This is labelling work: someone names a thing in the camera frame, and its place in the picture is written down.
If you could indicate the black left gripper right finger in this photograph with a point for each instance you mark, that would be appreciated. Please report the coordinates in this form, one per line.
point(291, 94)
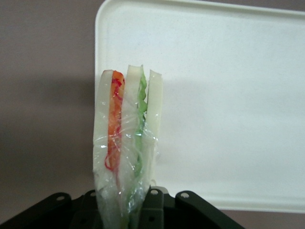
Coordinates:
point(190, 212)

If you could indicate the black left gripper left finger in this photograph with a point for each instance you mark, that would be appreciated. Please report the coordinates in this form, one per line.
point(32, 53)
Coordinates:
point(59, 212)

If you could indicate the plastic triangle sandwich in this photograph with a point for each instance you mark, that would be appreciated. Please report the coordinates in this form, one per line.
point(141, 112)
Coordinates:
point(126, 133)

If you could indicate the white rectangular plastic tray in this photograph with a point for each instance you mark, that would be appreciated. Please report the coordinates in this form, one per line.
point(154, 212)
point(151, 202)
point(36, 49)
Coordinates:
point(226, 107)

